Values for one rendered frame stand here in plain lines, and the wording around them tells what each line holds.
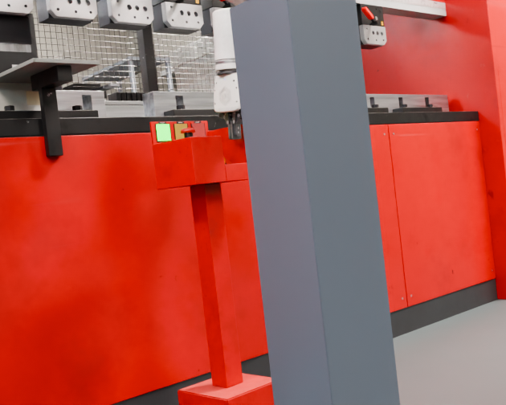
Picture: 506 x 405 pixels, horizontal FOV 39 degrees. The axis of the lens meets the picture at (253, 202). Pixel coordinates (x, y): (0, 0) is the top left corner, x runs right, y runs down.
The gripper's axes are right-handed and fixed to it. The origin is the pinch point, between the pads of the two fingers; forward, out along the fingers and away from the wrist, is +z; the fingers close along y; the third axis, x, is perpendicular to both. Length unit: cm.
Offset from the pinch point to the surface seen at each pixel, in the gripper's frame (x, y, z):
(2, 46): -39, -48, -26
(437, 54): 179, -46, -35
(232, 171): -2.2, 0.6, 10.4
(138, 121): -8.7, -30.4, -4.5
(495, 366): 74, 34, 76
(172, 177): -15.2, -8.3, 10.9
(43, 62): -43, -20, -19
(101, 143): -21.5, -30.3, 1.2
